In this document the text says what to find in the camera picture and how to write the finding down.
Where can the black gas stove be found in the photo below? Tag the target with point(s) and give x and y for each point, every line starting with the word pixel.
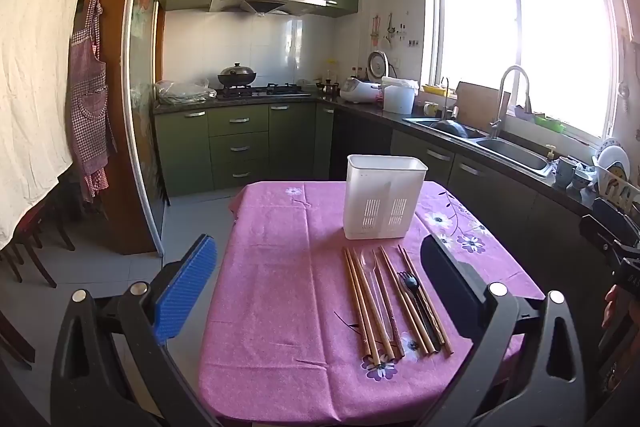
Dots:
pixel 270 91

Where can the white curtain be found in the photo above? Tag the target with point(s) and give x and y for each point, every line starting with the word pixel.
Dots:
pixel 35 57

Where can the row of wooden chopsticks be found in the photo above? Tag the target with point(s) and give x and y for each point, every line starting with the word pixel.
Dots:
pixel 372 307

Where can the red checked apron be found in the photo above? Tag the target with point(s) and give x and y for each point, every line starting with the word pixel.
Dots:
pixel 90 107

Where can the grey cup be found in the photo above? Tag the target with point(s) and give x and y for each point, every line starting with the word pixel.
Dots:
pixel 564 174

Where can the green drawer base cabinets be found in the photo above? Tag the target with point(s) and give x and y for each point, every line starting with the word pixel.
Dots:
pixel 235 147

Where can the white patterned plate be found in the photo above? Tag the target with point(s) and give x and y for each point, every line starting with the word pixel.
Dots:
pixel 612 159

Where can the black plastic fork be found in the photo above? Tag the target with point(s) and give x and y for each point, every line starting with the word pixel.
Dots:
pixel 409 289

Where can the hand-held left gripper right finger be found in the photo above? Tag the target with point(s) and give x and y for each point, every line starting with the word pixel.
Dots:
pixel 450 287

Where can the green sink base cabinets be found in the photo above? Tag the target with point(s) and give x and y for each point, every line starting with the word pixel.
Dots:
pixel 480 187

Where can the white rice cooker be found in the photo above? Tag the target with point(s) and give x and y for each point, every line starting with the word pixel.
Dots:
pixel 360 92

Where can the purple floral tablecloth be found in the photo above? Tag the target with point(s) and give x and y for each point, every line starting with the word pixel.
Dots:
pixel 280 282

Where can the glass sliding door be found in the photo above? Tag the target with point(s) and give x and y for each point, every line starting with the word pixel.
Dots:
pixel 142 57

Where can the round grey lid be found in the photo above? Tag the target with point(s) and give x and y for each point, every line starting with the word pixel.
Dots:
pixel 378 65

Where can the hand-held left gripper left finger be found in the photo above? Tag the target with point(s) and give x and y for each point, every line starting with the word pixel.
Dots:
pixel 187 292

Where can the clear plastic spoon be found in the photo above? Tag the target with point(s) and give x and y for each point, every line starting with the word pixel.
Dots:
pixel 367 263

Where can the white dish rack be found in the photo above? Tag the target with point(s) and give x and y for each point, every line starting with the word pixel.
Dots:
pixel 617 192

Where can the steel sink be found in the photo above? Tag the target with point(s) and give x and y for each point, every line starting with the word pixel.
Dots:
pixel 515 157

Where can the patterned ceramic bowl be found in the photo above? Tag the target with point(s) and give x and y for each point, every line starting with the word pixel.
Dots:
pixel 582 181

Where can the white plastic utensil holder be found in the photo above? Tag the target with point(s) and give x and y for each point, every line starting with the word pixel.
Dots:
pixel 385 187

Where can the steel faucet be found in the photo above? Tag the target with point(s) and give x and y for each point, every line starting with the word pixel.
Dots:
pixel 496 122

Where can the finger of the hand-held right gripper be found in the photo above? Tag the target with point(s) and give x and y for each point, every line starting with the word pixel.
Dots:
pixel 617 217
pixel 602 237

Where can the clear plastic bag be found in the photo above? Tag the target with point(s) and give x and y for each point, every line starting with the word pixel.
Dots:
pixel 182 92

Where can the black wok with lid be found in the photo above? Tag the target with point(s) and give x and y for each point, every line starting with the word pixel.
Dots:
pixel 237 76

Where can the person's right hand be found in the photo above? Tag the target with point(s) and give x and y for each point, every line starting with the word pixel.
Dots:
pixel 610 307

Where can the white plastic bucket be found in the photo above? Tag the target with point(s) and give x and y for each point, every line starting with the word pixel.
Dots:
pixel 398 99

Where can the green basin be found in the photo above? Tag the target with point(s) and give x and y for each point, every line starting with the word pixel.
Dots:
pixel 550 124

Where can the window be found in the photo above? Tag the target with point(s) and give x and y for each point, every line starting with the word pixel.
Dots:
pixel 550 47

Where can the wooden cutting board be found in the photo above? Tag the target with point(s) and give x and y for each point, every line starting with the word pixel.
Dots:
pixel 477 107

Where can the black pan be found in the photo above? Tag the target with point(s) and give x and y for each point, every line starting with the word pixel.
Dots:
pixel 450 128

